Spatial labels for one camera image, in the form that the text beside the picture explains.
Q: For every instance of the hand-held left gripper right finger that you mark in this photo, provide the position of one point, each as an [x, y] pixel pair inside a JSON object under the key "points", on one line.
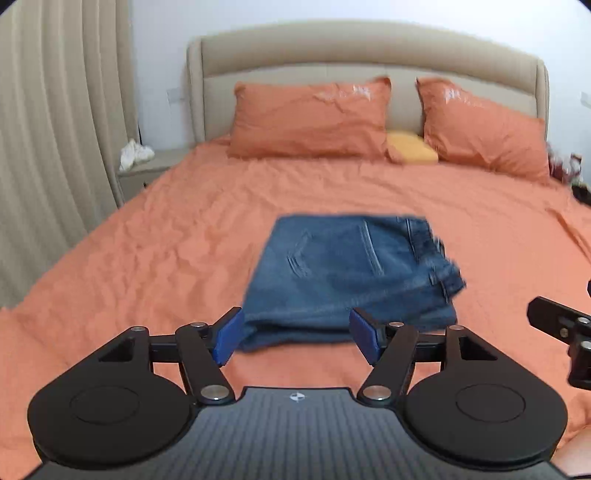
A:
{"points": [[364, 337]]}

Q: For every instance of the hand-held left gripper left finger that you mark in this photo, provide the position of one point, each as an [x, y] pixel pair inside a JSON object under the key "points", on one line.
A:
{"points": [[228, 337]]}

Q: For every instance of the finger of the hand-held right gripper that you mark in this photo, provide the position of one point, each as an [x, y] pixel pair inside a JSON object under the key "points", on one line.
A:
{"points": [[549, 318]]}

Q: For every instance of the blue denim pants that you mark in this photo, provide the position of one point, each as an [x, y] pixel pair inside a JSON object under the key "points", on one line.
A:
{"points": [[341, 272]]}

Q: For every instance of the bed with orange sheet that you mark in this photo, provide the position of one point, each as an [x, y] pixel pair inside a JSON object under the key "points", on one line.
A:
{"points": [[161, 240]]}

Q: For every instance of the black puffer jacket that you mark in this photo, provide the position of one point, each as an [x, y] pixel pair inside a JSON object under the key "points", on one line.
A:
{"points": [[582, 194]]}

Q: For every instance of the bagged red white plush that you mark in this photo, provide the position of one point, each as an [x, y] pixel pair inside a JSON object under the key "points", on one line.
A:
{"points": [[565, 164]]}

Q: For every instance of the beige nightstand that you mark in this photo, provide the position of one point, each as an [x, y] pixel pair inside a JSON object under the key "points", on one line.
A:
{"points": [[147, 173]]}

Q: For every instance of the yellow cushion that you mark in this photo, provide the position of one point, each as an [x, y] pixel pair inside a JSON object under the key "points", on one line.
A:
{"points": [[411, 147]]}

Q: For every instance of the orange pillow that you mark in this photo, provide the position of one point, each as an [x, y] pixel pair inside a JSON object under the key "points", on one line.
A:
{"points": [[309, 120], [485, 129]]}

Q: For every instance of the crumpled white cloth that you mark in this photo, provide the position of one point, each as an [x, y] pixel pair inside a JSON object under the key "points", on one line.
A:
{"points": [[134, 154]]}

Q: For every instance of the beige curtain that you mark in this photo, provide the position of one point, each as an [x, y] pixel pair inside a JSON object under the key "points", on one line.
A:
{"points": [[55, 138]]}

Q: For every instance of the beige padded headboard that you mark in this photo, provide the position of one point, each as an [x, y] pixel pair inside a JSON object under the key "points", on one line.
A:
{"points": [[369, 55]]}

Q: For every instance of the white wall switch plate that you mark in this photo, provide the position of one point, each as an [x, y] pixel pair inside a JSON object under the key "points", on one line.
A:
{"points": [[586, 99]]}

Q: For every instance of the white wall socket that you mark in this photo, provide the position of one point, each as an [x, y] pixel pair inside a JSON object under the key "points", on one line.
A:
{"points": [[175, 94]]}

